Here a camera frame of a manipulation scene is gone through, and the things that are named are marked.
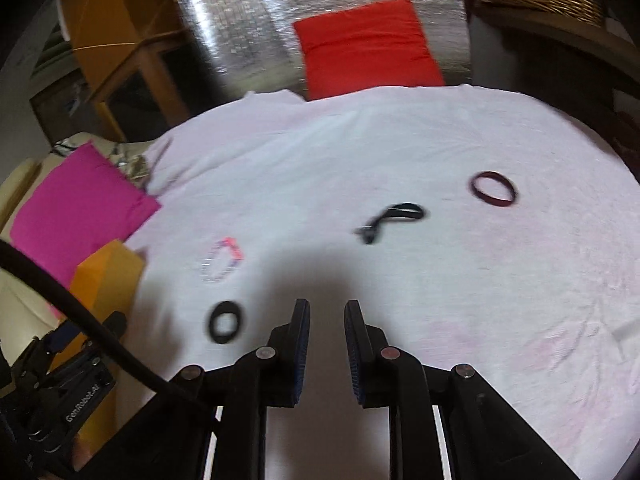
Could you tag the red cushion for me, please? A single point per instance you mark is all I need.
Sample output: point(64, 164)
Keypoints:
point(365, 45)

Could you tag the magenta pillow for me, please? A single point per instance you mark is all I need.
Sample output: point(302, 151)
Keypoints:
point(75, 205)

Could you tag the wooden cabinet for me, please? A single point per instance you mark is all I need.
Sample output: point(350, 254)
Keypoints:
point(110, 0)

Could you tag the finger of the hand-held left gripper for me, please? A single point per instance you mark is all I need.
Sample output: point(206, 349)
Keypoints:
point(67, 333)
point(113, 325)

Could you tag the orange cardboard box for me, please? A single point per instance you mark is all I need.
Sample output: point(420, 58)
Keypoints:
point(110, 275)

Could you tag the wooden shelf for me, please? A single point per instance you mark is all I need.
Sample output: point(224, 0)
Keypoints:
point(550, 30)

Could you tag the silver foil insulation panel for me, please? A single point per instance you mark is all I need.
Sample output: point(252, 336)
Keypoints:
point(250, 35)

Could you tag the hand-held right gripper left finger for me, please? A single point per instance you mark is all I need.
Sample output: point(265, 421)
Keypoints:
point(300, 350)

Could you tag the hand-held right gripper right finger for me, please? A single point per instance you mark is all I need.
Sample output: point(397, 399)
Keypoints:
point(354, 350)

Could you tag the white blanket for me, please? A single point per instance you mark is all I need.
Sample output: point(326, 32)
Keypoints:
point(450, 285)

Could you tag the dark red bangle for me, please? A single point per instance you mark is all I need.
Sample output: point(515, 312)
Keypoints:
point(500, 202)

